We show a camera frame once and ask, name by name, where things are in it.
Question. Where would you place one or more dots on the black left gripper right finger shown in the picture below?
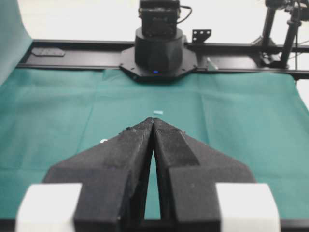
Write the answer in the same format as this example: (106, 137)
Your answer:
(187, 171)

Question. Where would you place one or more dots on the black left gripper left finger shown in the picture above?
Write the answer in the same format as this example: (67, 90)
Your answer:
(114, 177)

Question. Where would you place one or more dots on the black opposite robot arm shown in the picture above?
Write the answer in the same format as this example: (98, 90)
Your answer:
(158, 44)

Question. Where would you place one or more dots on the small pale blue tape piece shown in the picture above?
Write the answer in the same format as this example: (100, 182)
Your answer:
(157, 112)

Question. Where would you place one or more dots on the green table cloth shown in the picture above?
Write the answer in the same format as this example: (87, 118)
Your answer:
(47, 116)

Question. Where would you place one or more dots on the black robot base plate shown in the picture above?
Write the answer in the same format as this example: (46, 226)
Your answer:
(155, 75)

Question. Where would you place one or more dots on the black perforated bracket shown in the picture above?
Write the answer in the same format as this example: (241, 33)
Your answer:
(199, 36)

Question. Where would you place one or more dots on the black aluminium frame rail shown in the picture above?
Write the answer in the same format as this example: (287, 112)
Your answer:
(212, 58)

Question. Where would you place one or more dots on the black camera stand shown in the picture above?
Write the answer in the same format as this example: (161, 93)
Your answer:
(279, 42)

